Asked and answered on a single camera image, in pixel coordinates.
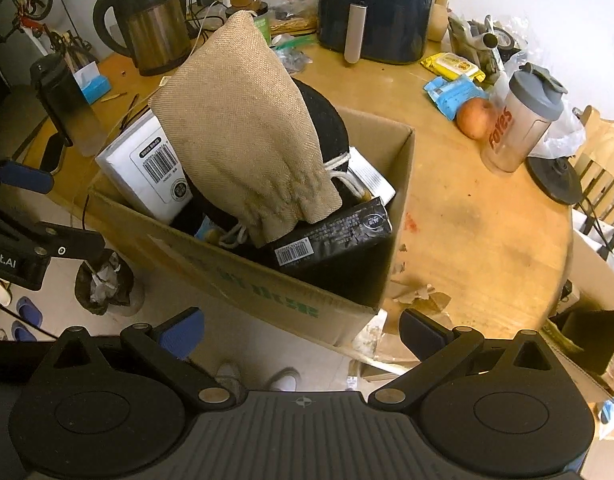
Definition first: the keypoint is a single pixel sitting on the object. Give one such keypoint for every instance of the apple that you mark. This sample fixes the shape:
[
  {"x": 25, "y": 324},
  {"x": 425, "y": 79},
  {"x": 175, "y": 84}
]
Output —
[{"x": 474, "y": 117}]

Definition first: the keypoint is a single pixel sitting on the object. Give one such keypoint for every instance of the green label jar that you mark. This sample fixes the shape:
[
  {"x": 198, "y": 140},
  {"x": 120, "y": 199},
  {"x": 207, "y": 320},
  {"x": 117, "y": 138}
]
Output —
[{"x": 262, "y": 27}]

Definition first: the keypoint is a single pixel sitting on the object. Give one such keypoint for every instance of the green printed cardboard box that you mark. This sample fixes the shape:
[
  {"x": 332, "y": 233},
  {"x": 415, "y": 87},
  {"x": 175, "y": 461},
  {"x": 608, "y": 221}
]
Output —
[{"x": 237, "y": 280}]

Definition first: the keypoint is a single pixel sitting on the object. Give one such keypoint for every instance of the white grey packet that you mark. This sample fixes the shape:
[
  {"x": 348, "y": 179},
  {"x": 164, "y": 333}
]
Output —
[{"x": 374, "y": 175}]

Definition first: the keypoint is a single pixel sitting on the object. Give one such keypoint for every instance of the dark blue air fryer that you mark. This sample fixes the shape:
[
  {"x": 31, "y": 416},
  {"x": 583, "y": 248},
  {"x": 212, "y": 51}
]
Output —
[{"x": 387, "y": 10}]

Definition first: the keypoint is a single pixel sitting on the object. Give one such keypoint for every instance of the plain cardboard box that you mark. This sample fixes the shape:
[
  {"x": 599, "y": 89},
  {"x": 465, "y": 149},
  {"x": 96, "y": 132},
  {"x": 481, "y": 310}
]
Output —
[{"x": 612, "y": 380}]

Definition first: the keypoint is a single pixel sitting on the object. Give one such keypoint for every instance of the metal tube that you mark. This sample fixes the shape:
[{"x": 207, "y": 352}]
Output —
[{"x": 479, "y": 42}]

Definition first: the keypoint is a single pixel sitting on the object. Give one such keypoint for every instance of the clear shaker bottle grey lid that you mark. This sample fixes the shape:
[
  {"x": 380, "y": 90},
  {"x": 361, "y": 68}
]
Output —
[{"x": 517, "y": 130}]

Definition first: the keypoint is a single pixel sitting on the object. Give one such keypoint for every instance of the black kettle base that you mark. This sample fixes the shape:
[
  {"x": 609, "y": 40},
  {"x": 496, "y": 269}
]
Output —
[{"x": 554, "y": 182}]

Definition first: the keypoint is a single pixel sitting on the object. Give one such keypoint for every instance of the black tape roll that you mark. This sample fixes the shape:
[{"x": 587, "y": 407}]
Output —
[{"x": 507, "y": 42}]

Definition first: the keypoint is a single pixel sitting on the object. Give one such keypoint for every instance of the lined trash bin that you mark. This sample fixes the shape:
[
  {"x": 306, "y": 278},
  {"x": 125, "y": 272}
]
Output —
[{"x": 87, "y": 285}]

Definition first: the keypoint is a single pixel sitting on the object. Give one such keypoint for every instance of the pale wooden container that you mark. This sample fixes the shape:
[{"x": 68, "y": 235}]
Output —
[{"x": 437, "y": 20}]

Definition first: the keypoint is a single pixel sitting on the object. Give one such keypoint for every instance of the glossy black tumbler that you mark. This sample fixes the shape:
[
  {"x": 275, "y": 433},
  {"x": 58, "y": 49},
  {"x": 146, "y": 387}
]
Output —
[{"x": 72, "y": 110}]

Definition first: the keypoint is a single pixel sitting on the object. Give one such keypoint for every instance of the clear plastic bag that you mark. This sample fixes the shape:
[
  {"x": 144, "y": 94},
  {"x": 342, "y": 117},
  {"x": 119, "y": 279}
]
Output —
[{"x": 567, "y": 132}]

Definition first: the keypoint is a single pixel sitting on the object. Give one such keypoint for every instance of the person's shoe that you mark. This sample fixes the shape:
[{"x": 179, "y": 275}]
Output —
[
  {"x": 229, "y": 377},
  {"x": 282, "y": 380}
]

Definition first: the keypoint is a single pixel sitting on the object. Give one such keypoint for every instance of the person's right shoe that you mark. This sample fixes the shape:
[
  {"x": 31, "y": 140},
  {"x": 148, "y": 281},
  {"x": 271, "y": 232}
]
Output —
[{"x": 282, "y": 380}]

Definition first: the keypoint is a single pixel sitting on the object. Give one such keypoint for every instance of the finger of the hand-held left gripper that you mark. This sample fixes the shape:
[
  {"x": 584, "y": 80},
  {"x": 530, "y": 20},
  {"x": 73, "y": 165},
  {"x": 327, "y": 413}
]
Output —
[
  {"x": 24, "y": 177},
  {"x": 72, "y": 245}
]

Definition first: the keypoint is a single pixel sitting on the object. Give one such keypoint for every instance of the blue tissue box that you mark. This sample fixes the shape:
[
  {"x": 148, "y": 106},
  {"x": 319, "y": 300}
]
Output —
[{"x": 94, "y": 89}]

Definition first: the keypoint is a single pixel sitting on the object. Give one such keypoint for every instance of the white tissue pack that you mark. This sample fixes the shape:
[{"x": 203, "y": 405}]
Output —
[{"x": 137, "y": 160}]

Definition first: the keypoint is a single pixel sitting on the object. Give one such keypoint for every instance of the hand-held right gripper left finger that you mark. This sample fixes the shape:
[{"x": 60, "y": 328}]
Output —
[{"x": 179, "y": 332}]

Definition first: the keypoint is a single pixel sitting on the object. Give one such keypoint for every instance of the person's left shoe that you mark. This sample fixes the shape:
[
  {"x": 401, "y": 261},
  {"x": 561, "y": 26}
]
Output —
[{"x": 229, "y": 377}]

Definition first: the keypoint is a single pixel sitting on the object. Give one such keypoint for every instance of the container of tools and tape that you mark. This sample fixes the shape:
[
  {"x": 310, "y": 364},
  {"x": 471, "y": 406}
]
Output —
[{"x": 462, "y": 35}]

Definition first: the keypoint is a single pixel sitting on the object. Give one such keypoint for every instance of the red bicycle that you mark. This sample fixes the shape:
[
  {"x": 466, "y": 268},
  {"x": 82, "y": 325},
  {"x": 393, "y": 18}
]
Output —
[{"x": 32, "y": 22}]

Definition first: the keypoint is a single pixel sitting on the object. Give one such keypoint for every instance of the blue wipes packet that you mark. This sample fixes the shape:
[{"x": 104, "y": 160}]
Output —
[{"x": 449, "y": 95}]

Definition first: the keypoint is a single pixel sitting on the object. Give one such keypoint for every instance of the yellow wet wipes pack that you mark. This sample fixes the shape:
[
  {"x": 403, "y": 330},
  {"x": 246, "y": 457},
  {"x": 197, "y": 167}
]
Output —
[{"x": 452, "y": 66}]

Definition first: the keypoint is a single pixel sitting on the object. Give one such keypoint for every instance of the wooden chair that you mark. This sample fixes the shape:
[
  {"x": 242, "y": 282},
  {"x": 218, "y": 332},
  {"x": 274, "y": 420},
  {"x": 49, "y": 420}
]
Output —
[{"x": 607, "y": 135}]

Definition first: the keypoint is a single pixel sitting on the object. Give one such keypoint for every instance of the black knit hat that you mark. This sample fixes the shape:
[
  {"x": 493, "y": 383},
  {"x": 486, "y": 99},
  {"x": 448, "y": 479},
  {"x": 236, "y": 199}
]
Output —
[{"x": 322, "y": 120}]

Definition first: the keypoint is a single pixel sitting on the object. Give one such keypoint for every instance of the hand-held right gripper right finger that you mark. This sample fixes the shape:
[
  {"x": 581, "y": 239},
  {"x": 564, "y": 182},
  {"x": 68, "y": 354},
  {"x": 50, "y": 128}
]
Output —
[{"x": 422, "y": 332}]

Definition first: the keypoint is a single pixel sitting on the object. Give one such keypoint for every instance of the small black pack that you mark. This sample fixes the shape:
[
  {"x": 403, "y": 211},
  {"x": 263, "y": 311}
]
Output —
[{"x": 337, "y": 235}]

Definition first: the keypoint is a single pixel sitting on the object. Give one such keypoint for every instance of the blue slipper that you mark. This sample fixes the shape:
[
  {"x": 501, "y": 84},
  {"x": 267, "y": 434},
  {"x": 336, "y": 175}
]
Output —
[
  {"x": 23, "y": 332},
  {"x": 28, "y": 310}
]

